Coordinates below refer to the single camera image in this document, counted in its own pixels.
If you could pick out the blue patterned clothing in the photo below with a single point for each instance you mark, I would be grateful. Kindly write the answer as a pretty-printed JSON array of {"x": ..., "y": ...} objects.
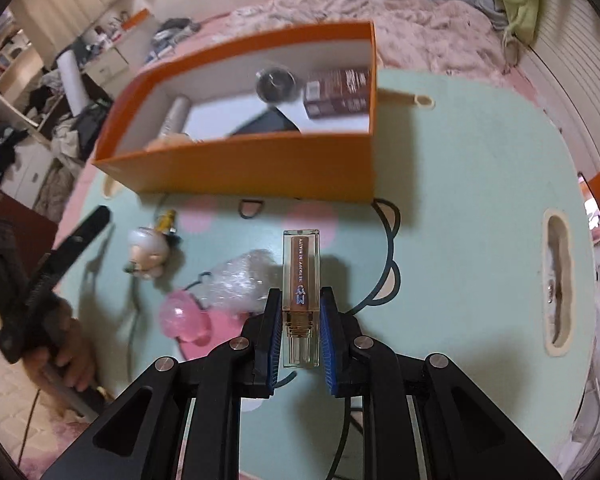
[{"x": 172, "y": 35}]

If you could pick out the person's left hand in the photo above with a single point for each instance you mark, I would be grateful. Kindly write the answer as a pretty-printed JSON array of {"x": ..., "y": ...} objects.
[{"x": 72, "y": 350}]

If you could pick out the smartphone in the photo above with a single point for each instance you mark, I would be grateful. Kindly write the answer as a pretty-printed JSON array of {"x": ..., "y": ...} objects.
[{"x": 594, "y": 207}]

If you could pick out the white cabinet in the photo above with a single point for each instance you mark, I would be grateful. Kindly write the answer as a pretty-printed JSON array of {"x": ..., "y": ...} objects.
[{"x": 112, "y": 62}]

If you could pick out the small orange box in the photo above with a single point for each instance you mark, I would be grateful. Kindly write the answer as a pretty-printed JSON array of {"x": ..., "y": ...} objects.
[{"x": 136, "y": 18}]

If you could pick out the white cosmetic tube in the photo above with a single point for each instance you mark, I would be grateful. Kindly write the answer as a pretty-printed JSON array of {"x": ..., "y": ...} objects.
[{"x": 176, "y": 115}]

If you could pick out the pink floral blanket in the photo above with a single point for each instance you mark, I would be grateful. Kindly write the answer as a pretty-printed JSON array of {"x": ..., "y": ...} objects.
[{"x": 380, "y": 15}]

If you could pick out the white shelf unit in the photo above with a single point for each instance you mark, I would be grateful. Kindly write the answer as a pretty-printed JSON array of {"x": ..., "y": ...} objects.
[{"x": 10, "y": 65}]

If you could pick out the brown printed carton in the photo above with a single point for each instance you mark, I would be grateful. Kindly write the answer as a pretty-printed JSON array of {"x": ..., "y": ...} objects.
[{"x": 337, "y": 92}]

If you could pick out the orange cardboard box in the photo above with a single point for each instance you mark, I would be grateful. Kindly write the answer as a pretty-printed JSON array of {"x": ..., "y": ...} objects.
[{"x": 240, "y": 170}]

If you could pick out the pile of dark clothes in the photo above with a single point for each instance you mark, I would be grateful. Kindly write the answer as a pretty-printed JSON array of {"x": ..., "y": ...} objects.
[{"x": 60, "y": 125}]

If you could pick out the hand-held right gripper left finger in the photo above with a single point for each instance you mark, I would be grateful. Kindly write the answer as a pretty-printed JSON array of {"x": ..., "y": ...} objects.
[{"x": 274, "y": 340}]

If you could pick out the round compact case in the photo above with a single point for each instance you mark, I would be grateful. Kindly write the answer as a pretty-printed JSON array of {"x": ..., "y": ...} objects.
[{"x": 275, "y": 85}]

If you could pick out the white louvered door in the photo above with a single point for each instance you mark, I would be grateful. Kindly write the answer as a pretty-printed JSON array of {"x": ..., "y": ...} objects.
[{"x": 575, "y": 60}]

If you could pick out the black flat case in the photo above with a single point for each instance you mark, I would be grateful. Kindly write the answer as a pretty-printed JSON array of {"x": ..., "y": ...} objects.
[{"x": 267, "y": 124}]

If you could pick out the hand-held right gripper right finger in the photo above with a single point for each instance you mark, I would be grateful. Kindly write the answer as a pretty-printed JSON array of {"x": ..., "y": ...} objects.
[{"x": 330, "y": 345}]

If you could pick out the clear bubble wrap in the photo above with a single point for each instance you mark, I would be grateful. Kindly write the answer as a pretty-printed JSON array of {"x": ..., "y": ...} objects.
[{"x": 240, "y": 280}]

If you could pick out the clear lipstick case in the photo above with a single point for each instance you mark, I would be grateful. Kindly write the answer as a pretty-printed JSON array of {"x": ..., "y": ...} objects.
[{"x": 300, "y": 270}]

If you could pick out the white paper roll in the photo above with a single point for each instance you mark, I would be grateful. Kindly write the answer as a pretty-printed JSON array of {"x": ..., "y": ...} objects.
[{"x": 72, "y": 80}]

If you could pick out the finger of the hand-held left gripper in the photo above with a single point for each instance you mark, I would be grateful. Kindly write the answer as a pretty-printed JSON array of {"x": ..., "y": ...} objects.
[{"x": 80, "y": 232}]

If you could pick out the maroon pillow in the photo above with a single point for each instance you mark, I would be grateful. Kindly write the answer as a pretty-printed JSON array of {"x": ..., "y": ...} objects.
[{"x": 30, "y": 225}]

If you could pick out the peach powder puff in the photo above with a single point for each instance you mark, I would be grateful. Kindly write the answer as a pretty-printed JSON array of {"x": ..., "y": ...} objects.
[{"x": 170, "y": 141}]

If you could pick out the white doll figurine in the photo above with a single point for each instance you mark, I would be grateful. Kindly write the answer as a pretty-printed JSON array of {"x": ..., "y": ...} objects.
[{"x": 147, "y": 250}]

